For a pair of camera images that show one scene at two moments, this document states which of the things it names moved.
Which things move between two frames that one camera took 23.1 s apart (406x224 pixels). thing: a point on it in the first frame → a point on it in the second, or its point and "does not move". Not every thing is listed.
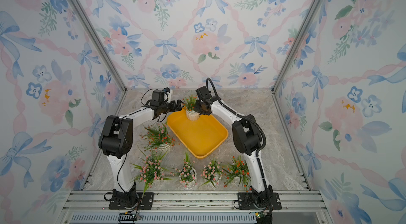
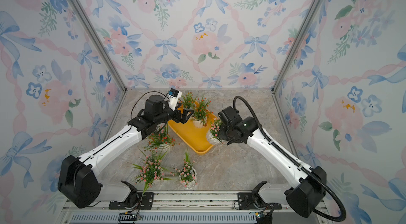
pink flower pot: (212, 173) → (215, 127)
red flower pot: (157, 138) does not move
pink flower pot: (187, 174) does not move
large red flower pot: (238, 172) → (203, 108)
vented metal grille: (166, 218) does not move
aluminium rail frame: (298, 207) does not move
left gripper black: (174, 109) → (185, 118)
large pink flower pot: (151, 169) does not move
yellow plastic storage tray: (202, 136) does not move
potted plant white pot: (192, 115) → (188, 102)
